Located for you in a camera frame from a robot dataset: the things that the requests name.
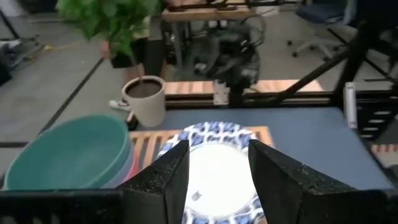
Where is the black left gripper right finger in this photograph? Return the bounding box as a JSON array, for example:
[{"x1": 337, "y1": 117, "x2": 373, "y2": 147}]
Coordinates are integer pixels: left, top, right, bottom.
[{"x1": 248, "y1": 139, "x2": 359, "y2": 224}]

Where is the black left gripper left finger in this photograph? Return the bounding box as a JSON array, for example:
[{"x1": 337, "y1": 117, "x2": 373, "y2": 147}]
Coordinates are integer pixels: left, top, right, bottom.
[{"x1": 116, "y1": 139, "x2": 191, "y2": 224}]

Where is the red plastic bowl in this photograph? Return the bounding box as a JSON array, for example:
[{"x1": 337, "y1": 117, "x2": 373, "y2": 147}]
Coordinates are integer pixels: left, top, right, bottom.
[{"x1": 123, "y1": 163, "x2": 141, "y2": 184}]

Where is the blue plastic bowl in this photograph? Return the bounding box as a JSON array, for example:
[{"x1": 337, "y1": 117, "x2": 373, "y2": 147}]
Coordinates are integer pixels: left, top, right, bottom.
[{"x1": 101, "y1": 146, "x2": 136, "y2": 190}]

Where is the blue floral white bowl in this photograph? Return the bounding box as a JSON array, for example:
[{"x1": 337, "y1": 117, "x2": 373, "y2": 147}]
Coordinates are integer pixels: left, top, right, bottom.
[{"x1": 156, "y1": 121, "x2": 269, "y2": 224}]

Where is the green plastic bowl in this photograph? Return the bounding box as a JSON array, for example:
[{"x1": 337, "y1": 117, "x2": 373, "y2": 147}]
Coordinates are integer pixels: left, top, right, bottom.
[{"x1": 2, "y1": 114, "x2": 135, "y2": 191}]

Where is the wooden slatted shelf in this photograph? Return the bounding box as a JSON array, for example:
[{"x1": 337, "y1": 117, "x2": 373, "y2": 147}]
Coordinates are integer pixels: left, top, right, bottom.
[{"x1": 126, "y1": 125, "x2": 275, "y2": 184}]

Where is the wooden table side board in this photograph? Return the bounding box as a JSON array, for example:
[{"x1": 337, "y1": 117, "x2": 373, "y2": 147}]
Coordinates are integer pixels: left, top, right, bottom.
[{"x1": 164, "y1": 78, "x2": 325, "y2": 95}]

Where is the wooden background table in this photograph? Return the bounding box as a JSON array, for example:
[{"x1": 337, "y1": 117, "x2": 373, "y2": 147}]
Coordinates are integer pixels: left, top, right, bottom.
[{"x1": 161, "y1": 0, "x2": 254, "y2": 22}]

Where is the large white plant pot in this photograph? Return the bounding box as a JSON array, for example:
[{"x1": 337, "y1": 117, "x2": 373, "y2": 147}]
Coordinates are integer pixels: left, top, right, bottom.
[{"x1": 121, "y1": 75, "x2": 167, "y2": 129}]

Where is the person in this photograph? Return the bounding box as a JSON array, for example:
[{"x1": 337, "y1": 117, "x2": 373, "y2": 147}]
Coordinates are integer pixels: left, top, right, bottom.
[{"x1": 99, "y1": 18, "x2": 152, "y2": 112}]

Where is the blue office chair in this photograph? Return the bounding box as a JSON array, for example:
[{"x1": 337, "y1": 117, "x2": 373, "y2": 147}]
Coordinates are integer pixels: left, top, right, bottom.
[{"x1": 285, "y1": 0, "x2": 354, "y2": 60}]

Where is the leafy green fig tree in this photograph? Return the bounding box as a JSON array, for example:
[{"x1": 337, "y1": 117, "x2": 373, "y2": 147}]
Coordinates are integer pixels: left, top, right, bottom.
[{"x1": 55, "y1": 0, "x2": 164, "y2": 62}]

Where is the black aluminium table rail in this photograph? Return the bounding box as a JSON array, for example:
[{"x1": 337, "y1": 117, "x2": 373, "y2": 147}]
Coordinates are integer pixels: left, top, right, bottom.
[{"x1": 164, "y1": 91, "x2": 343, "y2": 109}]

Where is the black frame strut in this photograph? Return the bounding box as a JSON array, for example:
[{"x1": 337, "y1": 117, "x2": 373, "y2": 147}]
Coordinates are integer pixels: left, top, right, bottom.
[{"x1": 270, "y1": 18, "x2": 377, "y2": 108}]

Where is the white handle bracket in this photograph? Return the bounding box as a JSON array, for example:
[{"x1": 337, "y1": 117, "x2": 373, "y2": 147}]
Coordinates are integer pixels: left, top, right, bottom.
[{"x1": 343, "y1": 82, "x2": 359, "y2": 130}]

